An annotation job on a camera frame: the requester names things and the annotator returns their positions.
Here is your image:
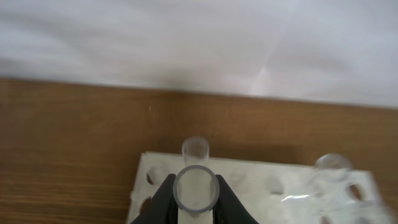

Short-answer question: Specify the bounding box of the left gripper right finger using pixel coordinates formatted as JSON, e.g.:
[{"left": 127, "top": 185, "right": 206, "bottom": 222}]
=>
[{"left": 213, "top": 174, "right": 259, "bottom": 224}]

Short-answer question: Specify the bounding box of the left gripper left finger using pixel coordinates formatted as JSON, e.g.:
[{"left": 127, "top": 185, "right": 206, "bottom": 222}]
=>
[{"left": 130, "top": 173, "right": 180, "bottom": 224}]

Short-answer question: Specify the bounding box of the white test tube rack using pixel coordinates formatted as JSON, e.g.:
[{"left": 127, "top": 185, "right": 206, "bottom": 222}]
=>
[{"left": 126, "top": 151, "right": 396, "bottom": 224}]

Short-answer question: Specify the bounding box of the clear test tube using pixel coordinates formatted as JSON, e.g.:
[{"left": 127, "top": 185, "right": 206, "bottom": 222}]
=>
[
  {"left": 312, "top": 152, "right": 354, "bottom": 200},
  {"left": 181, "top": 136, "right": 211, "bottom": 169},
  {"left": 172, "top": 164, "right": 221, "bottom": 224}
]

